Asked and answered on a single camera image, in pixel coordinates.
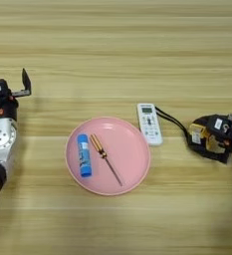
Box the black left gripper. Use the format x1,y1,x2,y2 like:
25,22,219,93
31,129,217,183
0,68,32,122

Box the yellow black tape measure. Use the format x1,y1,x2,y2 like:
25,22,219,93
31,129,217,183
154,106,230,157

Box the orange handle screwdriver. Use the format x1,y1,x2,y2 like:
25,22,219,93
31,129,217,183
89,133,123,187

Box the right gripper small black box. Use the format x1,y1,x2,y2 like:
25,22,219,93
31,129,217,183
205,114,232,136

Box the white remote control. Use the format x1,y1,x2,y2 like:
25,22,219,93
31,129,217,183
136,103,164,147

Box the pink round plate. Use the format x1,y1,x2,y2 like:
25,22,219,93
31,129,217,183
65,116,151,196

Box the blue glue stick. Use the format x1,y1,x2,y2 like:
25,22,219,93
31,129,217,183
77,133,94,178

